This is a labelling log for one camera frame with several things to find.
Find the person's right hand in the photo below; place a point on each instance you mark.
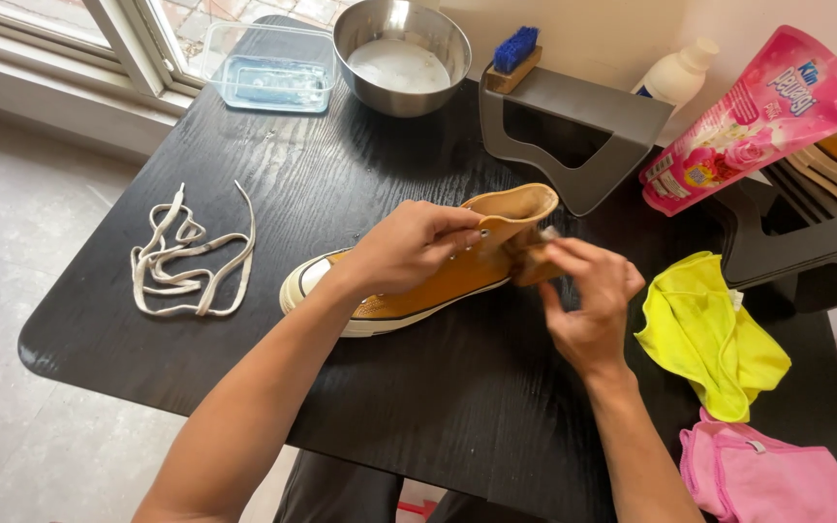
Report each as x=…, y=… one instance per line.
x=593, y=312

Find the person's left hand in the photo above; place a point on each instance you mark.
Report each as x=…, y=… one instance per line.
x=397, y=247

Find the person's left fingers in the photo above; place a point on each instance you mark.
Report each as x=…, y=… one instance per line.
x=455, y=225

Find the white soapy water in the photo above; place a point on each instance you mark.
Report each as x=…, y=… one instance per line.
x=398, y=67

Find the blue bristle wooden brush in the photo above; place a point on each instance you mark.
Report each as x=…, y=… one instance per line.
x=513, y=62

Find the stainless steel bowl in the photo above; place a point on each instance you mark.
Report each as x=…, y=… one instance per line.
x=455, y=51

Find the grey shoe stand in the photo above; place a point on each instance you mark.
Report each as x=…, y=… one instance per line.
x=607, y=109

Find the clear plastic container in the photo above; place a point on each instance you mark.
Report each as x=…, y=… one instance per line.
x=273, y=69

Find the white plastic bottle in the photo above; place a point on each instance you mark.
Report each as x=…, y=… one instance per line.
x=673, y=76

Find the yellow microfibre cloth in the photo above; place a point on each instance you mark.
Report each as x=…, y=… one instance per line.
x=709, y=341

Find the small red object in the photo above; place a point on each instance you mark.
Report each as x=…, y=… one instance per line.
x=417, y=510

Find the white shoelace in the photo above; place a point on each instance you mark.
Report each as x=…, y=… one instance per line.
x=171, y=280

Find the person's dark trousers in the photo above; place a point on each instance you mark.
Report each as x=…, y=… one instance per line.
x=338, y=494

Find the pink flowered refill pouch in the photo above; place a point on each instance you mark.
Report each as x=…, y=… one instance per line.
x=760, y=116

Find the black shoe stand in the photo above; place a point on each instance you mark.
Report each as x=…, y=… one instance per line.
x=789, y=247

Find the pink microfibre cloth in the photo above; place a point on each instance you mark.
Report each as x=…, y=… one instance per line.
x=760, y=479

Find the white window frame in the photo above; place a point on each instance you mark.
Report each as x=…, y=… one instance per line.
x=128, y=43

